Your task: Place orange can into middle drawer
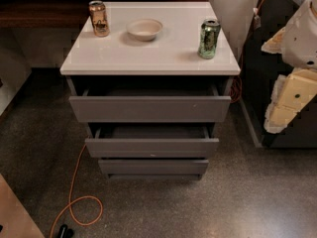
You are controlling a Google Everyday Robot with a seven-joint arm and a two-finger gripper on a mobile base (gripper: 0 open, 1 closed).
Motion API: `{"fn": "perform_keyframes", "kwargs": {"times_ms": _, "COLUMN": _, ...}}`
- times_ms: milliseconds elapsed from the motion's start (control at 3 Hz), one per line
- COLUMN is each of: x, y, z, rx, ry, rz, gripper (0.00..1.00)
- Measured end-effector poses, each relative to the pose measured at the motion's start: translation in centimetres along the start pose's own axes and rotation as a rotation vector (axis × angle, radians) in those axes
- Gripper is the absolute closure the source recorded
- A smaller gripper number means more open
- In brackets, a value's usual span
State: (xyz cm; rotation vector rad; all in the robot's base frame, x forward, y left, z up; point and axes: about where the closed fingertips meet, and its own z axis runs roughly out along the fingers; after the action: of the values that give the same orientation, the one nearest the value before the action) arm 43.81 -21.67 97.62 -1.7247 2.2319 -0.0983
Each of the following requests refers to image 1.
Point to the grey top drawer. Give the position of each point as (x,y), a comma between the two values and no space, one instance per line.
(150,109)

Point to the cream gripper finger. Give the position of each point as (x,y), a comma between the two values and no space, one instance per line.
(277,117)
(274,44)

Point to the grey bottom drawer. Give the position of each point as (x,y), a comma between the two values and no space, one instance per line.
(153,167)

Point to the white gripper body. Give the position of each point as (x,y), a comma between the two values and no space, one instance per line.
(301,47)

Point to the dark cabinet on right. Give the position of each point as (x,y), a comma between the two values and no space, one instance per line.
(259,73)

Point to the grey drawer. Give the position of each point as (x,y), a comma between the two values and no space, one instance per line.
(150,109)
(152,142)
(153,167)

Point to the white top grey cabinet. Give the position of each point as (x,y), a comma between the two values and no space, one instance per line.
(166,65)

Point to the light wooden panel corner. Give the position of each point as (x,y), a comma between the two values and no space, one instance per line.
(15,221)

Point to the white paper bowl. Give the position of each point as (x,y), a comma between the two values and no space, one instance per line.
(144,29)

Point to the green soda can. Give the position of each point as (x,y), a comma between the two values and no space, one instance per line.
(209,32)

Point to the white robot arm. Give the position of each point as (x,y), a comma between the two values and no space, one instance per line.
(297,44)

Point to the black plug on floor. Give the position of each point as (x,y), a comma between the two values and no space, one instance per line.
(65,232)

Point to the orange soda can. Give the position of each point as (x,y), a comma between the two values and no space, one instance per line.
(98,17)

